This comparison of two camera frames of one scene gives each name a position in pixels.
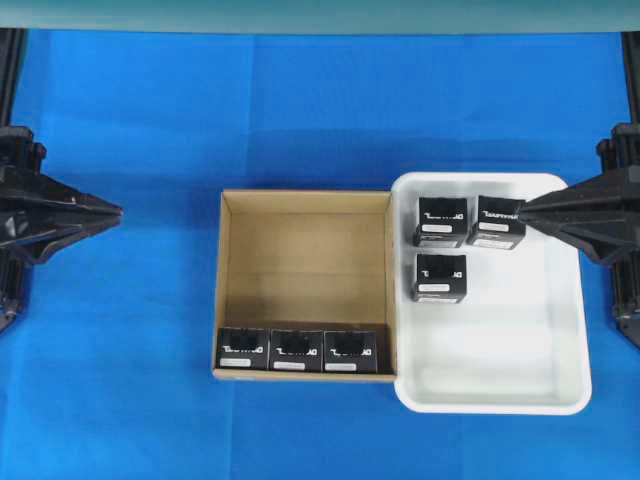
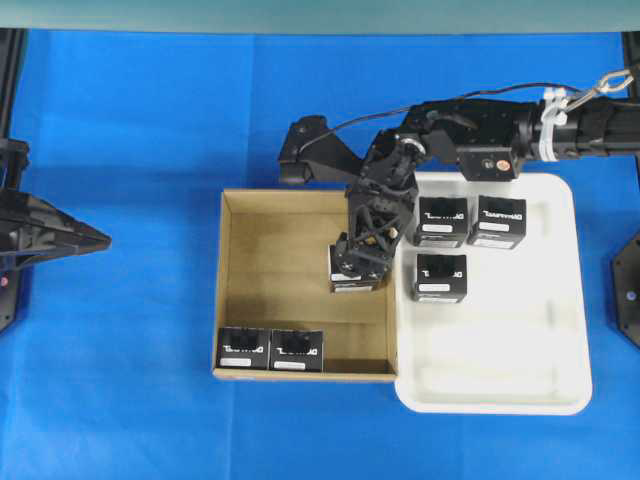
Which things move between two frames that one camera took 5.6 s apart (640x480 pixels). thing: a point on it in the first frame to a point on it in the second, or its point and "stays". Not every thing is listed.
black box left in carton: (243, 348) stays
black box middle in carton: (297, 350) stays
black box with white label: (350, 351) to (358, 272)
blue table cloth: (107, 373) stays
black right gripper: (615, 200) to (381, 201)
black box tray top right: (499, 225) stays
